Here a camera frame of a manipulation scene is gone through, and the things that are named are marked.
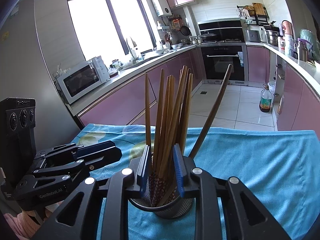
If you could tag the black built-in oven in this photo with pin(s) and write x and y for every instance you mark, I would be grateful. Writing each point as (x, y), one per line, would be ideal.
(222, 65)

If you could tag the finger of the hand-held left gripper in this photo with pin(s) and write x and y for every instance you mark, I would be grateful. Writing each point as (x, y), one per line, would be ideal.
(105, 158)
(92, 148)

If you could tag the steel thermos bottle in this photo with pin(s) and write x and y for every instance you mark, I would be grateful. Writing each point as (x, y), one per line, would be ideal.
(302, 51)

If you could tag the blue floral tablecloth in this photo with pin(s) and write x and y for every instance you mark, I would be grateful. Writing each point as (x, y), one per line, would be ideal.
(250, 160)

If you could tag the bunch of wooden chopsticks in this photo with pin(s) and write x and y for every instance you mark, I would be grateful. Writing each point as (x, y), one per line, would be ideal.
(162, 130)

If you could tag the pink base cabinet run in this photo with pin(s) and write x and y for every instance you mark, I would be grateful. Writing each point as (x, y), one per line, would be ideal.
(130, 95)
(295, 97)

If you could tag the teal covered appliance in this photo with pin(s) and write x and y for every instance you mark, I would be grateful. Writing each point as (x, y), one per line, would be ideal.
(312, 42)

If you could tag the black wall rack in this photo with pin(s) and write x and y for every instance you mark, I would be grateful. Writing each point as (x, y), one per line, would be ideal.
(260, 20)

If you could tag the black range hood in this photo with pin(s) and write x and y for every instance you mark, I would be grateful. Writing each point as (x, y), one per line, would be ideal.
(220, 30)

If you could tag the wooden cutting board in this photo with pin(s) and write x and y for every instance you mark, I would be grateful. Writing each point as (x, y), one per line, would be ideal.
(258, 8)

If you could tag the black mesh cup holder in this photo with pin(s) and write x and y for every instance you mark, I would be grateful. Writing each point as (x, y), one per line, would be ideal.
(170, 211)

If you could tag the cooking oil bottle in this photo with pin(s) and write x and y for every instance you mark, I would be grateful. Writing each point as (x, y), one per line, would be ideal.
(265, 101)

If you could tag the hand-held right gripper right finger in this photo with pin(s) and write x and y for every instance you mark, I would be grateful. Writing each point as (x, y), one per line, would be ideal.
(178, 172)

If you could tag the white microwave oven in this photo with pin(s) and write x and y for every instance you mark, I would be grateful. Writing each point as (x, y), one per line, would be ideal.
(80, 80)

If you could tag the lidded pot on stove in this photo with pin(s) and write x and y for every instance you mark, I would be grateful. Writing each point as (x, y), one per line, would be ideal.
(208, 36)

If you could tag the hanging frying pan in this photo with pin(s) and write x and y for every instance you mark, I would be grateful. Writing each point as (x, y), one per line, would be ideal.
(185, 30)

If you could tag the kitchen window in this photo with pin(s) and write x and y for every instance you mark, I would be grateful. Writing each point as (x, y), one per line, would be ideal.
(100, 27)

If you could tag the steel stockpot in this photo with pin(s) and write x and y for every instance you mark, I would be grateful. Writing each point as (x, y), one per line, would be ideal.
(272, 38)

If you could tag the white wall water heater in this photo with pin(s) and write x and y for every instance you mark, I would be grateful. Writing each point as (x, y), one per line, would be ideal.
(161, 5)

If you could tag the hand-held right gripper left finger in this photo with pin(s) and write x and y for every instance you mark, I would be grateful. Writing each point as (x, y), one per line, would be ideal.
(144, 172)

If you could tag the grey refrigerator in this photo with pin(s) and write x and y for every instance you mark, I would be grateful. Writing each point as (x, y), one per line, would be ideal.
(30, 55)

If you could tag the pink thermos jug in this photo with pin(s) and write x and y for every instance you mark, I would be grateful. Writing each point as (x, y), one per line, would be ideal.
(287, 28)

